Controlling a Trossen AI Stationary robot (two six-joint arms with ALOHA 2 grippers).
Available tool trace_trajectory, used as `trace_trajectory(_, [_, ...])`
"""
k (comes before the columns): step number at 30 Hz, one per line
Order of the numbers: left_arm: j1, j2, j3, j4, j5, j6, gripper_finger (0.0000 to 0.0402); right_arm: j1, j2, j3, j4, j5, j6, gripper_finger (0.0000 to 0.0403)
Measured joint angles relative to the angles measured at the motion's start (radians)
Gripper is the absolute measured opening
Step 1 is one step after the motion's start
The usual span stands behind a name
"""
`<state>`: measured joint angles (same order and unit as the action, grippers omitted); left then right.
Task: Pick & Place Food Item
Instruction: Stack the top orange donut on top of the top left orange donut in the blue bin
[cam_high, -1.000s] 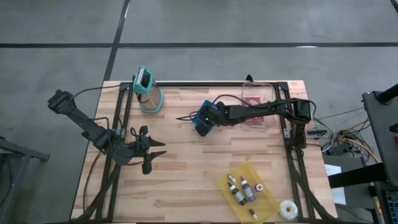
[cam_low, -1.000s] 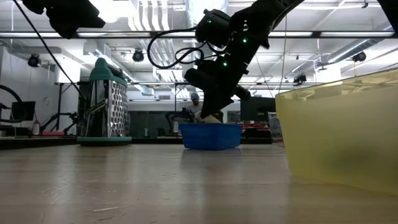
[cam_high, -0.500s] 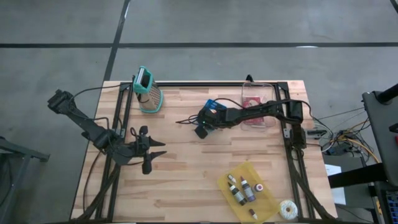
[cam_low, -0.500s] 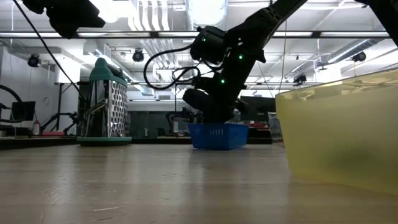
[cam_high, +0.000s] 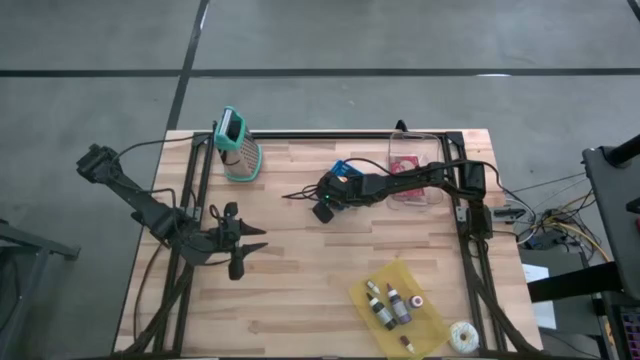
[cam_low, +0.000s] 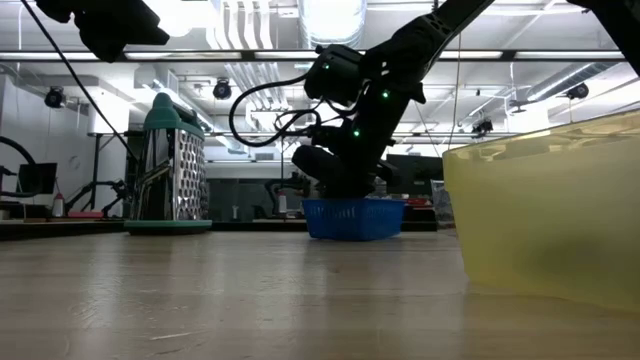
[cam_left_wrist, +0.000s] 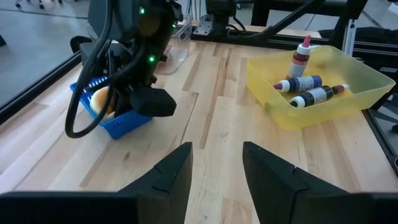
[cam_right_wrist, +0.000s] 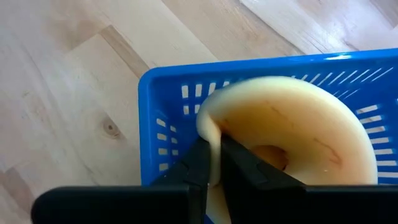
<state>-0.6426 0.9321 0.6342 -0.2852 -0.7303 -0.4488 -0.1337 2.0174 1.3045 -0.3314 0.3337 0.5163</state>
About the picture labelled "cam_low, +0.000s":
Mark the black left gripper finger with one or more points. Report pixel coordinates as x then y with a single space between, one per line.
120 30

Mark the blue plastic basket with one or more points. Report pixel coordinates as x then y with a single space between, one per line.
350 220

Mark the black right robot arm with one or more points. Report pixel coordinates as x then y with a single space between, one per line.
415 40

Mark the large black monitor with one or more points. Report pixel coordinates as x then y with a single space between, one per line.
425 175

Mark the clear plastic container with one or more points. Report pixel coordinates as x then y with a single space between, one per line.
442 205

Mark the teal metal box grater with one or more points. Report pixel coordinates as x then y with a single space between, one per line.
170 190

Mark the small black monitor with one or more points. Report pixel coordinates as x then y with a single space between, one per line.
37 178

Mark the white bottle with red cap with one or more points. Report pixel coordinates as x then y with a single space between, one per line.
58 207

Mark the yellow translucent tray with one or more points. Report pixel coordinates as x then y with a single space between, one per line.
550 225

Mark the black ceiling camera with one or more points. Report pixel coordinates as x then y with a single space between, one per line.
55 97
578 91
482 126
222 90

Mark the black metal rig frame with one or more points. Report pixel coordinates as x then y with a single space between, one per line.
50 229

